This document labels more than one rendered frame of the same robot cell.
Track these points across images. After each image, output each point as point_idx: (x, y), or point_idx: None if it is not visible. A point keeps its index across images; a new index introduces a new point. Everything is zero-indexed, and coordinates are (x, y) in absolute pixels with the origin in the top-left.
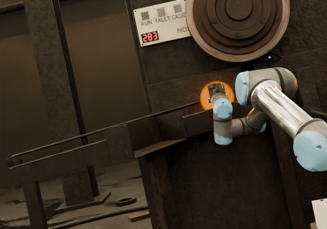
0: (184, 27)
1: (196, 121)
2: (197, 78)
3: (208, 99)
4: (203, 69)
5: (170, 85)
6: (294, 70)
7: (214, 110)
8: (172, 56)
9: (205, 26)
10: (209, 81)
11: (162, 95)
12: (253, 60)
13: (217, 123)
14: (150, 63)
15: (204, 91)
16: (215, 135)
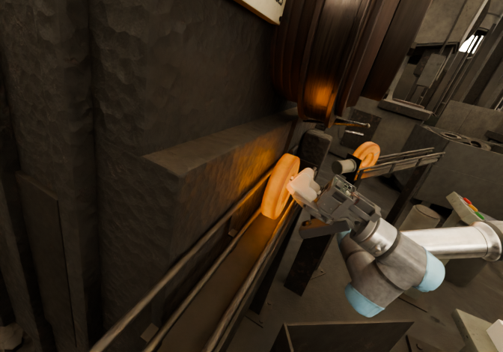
0: None
1: (275, 251)
2: (263, 141)
3: (316, 210)
4: (250, 113)
5: (227, 164)
6: (320, 137)
7: (435, 286)
8: (226, 63)
9: (379, 46)
10: (269, 147)
11: (206, 197)
12: (284, 107)
13: (401, 293)
14: (174, 65)
15: (286, 180)
16: (379, 308)
